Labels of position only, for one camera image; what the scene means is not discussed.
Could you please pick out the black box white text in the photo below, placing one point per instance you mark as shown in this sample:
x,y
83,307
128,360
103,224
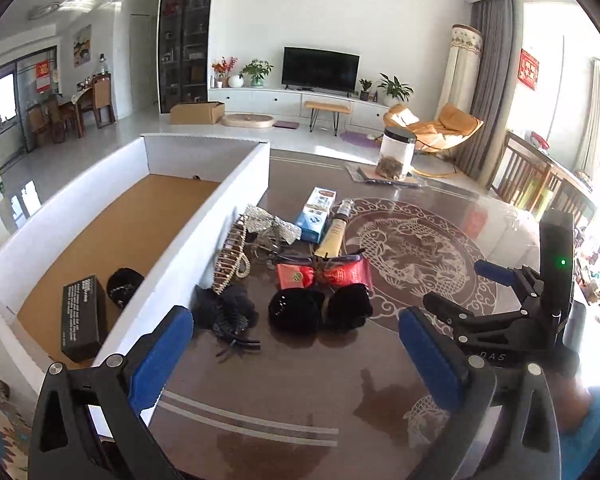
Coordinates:
x,y
82,317

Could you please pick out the purple floor mat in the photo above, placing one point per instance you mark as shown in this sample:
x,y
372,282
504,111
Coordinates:
x,y
357,139

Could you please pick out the tall water bottle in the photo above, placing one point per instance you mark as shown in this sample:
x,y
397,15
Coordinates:
x,y
103,64

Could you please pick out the red white object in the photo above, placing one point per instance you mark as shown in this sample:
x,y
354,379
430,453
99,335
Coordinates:
x,y
540,141

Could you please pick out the wooden dining chair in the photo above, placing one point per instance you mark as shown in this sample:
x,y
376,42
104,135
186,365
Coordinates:
x,y
104,95
42,120

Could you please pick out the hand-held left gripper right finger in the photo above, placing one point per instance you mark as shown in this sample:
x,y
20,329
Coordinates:
x,y
430,355

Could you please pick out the small plant dark pot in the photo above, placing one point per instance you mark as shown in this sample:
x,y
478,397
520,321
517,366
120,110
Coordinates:
x,y
365,89

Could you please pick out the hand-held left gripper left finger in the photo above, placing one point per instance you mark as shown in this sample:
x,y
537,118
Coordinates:
x,y
157,357

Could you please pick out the wooden dining table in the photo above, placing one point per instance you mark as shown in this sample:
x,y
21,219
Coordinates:
x,y
77,100

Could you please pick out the cloth covered floor air conditioner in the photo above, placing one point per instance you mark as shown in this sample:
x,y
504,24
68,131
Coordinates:
x,y
460,70

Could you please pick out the green potted plant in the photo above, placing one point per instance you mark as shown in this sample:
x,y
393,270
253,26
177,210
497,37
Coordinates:
x,y
256,71

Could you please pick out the black plush scrunchie with rhinestones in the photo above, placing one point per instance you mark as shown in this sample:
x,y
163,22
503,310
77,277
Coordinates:
x,y
295,310

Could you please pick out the red foil packet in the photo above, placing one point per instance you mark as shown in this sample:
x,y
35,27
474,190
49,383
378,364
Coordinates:
x,y
294,276
347,275

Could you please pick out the tan flat board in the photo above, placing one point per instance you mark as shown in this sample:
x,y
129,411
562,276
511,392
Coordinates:
x,y
410,181

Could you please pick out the leafy plant white pot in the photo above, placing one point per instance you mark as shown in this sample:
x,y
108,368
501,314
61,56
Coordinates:
x,y
394,89

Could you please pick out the white door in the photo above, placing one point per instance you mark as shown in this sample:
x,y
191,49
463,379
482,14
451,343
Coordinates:
x,y
142,65

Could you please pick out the dark purple wrapper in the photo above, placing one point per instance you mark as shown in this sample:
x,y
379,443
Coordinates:
x,y
295,258

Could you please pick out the red door poster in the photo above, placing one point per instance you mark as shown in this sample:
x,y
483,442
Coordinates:
x,y
43,76

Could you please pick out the red flowers in vase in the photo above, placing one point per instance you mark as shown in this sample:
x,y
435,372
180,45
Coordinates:
x,y
223,67

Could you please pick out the wooden bench hairpin legs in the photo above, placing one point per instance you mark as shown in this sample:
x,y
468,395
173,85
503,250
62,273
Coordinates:
x,y
327,106

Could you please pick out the slatted wooden chair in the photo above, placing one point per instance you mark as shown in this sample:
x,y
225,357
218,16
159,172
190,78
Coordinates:
x,y
522,170
572,200

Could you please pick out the round beige pet bed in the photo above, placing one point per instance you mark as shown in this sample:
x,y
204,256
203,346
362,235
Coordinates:
x,y
247,120

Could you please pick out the clear jar black lid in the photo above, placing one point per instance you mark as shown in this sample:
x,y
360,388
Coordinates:
x,y
396,155

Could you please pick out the long white cardboard box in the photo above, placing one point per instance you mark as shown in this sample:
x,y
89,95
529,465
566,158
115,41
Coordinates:
x,y
145,220

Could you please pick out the orange lounge chair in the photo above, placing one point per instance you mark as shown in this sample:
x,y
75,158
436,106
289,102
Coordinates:
x,y
450,122

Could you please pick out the grey curtain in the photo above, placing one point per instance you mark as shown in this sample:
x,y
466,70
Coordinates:
x,y
495,85

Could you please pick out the translucent brown hair claw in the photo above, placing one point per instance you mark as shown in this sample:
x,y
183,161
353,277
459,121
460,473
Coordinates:
x,y
270,250

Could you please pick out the white television cabinet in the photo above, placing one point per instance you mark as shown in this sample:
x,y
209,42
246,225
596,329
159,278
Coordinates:
x,y
270,100

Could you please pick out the brown cardboard box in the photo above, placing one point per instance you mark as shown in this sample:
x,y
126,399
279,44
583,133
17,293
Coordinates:
x,y
197,112

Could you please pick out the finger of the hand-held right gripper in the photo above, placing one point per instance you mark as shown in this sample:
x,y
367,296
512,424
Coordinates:
x,y
460,315
495,271

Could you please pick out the red wall hanging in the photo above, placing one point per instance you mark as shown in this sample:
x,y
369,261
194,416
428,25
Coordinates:
x,y
529,70

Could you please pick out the long pearl hair clip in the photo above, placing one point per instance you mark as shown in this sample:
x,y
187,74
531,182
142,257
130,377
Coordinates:
x,y
232,255

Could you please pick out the black glass display cabinet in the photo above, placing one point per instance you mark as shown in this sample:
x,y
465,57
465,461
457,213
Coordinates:
x,y
186,40

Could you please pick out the round ceiling lamp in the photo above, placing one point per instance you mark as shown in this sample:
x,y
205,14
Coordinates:
x,y
45,10

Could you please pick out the framed landscape painting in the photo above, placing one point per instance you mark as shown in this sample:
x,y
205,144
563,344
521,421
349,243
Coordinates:
x,y
82,46

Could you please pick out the black flat television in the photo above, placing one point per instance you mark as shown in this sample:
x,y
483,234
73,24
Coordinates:
x,y
320,69

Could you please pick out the dark flat floor scale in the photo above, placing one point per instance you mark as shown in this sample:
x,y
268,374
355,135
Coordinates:
x,y
285,124

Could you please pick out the blue white carton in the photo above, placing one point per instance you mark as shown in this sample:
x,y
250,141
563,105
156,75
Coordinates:
x,y
314,217

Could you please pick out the black plush scrunchie pearl trim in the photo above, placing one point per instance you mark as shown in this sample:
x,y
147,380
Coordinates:
x,y
125,287

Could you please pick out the clear plastic bag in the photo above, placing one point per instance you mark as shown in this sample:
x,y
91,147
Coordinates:
x,y
356,171

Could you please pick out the brown patterned glass desktop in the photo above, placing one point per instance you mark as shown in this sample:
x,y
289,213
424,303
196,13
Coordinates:
x,y
280,410

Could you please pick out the person's right forearm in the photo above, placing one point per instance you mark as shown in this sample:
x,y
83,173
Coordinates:
x,y
582,435

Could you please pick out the gold cosmetic tube clear cap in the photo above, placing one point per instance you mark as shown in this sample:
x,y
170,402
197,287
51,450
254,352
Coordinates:
x,y
334,235

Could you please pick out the silver rhinestone hair bow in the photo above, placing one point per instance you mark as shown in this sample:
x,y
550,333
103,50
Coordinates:
x,y
272,222

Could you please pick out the floral printed cloth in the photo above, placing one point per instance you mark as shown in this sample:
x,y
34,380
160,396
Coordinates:
x,y
2,425

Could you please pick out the white round vase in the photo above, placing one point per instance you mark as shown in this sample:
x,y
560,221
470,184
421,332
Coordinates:
x,y
235,81

